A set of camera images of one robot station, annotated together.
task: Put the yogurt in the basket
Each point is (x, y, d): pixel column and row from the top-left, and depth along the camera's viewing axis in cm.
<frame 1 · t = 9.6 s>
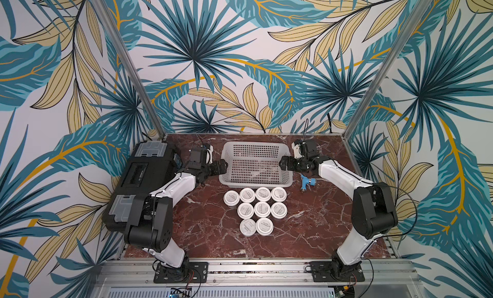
left hand: (220, 166, 92), fingers open
right hand: (288, 163, 94), fingers open
white plastic basket: (251, 162, 109), on the table
black toolbox: (149, 166, 85), point 17 cm above the table
white yogurt cup: (231, 198, 88), point 7 cm above the table
white yogurt cup 2: (247, 195, 89), point 7 cm above the table
white yogurt cup 3: (263, 194, 90), point 7 cm above the table
white yogurt cup 4: (278, 194, 90), point 7 cm above the table
white yogurt cup 5: (245, 210, 84), point 7 cm above the table
white yogurt cup 6: (262, 209, 85), point 7 cm above the table
white yogurt cup 7: (278, 210, 85), point 7 cm above the table
white yogurt cup 8: (248, 227, 81), point 6 cm above the table
white yogurt cup 9: (264, 227, 80), point 7 cm above the table

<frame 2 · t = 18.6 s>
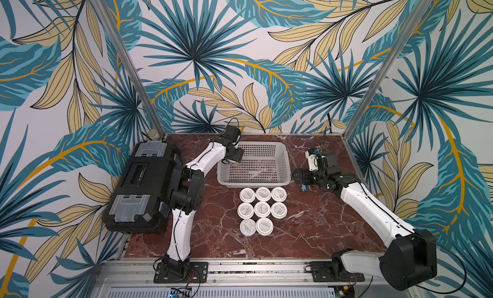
left hand: (233, 155, 99), fingers open
right hand: (303, 172, 85), fingers open
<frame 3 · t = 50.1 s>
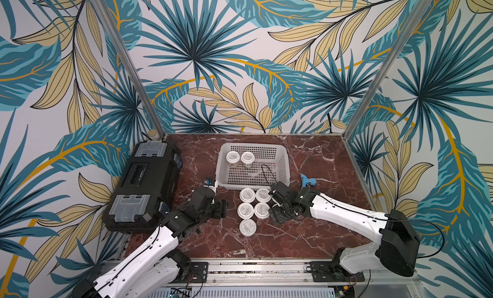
left hand: (220, 204, 78), fingers open
right hand: (279, 212, 82), fingers open
white yogurt cup 9: (247, 158, 100), point 9 cm above the table
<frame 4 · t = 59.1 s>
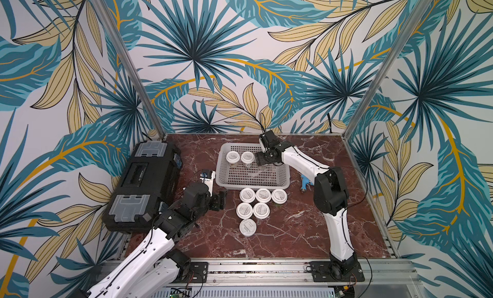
left hand: (219, 193, 76), fingers open
right hand: (264, 157, 99), fingers open
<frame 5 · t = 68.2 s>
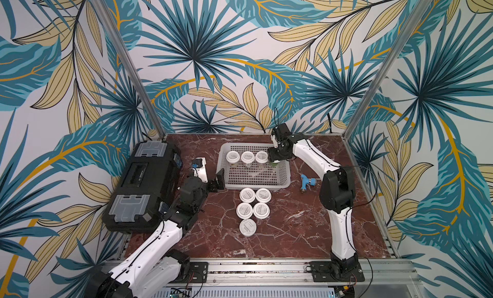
left hand: (213, 171, 79), fingers open
right hand: (275, 155, 98), fingers open
